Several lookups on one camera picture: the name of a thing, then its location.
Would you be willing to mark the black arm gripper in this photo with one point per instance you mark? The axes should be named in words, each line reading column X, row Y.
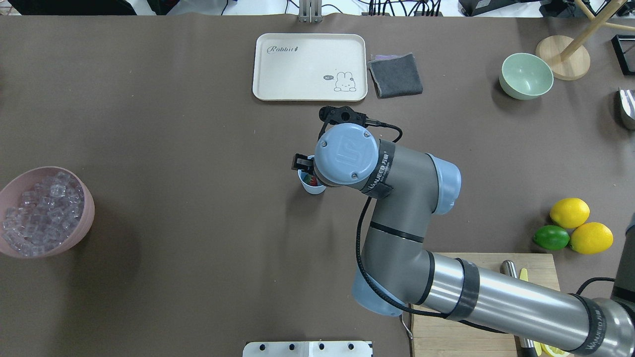
column 300, row 161

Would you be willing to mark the red strawberry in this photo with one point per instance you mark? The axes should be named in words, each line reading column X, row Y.
column 310, row 180

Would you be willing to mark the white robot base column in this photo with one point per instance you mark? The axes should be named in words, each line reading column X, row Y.
column 309, row 349

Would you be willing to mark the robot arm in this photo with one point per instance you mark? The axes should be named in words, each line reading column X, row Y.
column 395, row 273

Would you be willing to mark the light blue cup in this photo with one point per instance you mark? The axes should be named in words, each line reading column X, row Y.
column 305, row 166

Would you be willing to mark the pile of ice cubes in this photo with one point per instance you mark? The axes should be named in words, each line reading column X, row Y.
column 44, row 213

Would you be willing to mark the steel ice scoop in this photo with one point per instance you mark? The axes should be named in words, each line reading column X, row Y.
column 627, row 108

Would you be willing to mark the cream rabbit tray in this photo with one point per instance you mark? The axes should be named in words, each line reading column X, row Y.
column 310, row 67

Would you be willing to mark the grey folded cloth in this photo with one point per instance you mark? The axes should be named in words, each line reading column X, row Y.
column 395, row 75

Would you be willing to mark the wooden cutting board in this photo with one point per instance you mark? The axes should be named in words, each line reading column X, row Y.
column 435, row 337

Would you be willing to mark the steel muddler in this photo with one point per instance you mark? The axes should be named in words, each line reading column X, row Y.
column 525, row 347

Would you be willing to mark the green bowl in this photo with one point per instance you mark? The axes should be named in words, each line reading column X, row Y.
column 525, row 76

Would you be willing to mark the yellow plastic knife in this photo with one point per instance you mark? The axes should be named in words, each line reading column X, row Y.
column 523, row 274

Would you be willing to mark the green lime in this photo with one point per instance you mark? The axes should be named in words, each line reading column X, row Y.
column 551, row 237

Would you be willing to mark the yellow lemon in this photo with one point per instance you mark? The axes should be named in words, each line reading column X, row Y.
column 570, row 212
column 591, row 238

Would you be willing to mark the wooden mug tree stand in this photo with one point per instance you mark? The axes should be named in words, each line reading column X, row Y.
column 567, row 58

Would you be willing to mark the pink bowl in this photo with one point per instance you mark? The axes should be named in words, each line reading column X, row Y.
column 74, row 218

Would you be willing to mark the black tray far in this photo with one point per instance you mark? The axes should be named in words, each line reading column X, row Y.
column 623, row 46

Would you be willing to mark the aluminium frame post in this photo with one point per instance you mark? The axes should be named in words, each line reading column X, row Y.
column 310, row 11

